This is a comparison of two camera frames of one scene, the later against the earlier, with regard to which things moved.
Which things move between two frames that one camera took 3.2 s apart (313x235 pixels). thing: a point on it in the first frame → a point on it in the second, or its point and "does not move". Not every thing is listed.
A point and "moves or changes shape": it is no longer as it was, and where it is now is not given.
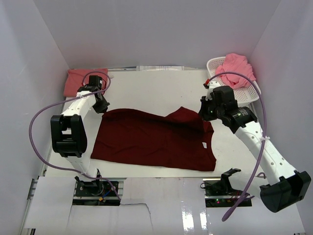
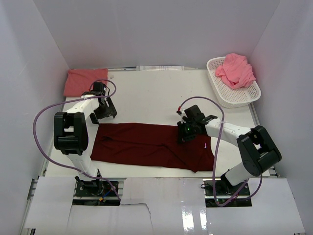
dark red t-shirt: (180, 139) moves or changes shape
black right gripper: (202, 112) → (182, 137)
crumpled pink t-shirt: (236, 71) does not move
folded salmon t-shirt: (76, 79) does not move
